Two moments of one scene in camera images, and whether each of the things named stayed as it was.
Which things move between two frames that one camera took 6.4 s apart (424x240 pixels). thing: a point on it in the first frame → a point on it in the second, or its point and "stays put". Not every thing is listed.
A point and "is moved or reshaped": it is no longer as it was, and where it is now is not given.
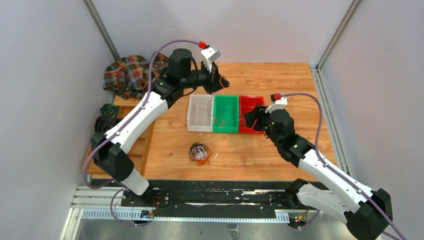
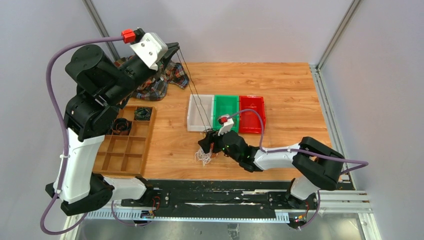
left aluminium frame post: (101, 28) stays put
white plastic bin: (200, 117) stays put
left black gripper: (213, 83) → (171, 47)
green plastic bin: (226, 113) stays put
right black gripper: (258, 113) → (206, 143)
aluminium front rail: (98, 203) stays put
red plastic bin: (247, 104) stays put
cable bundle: (200, 153) is moved or reshaped
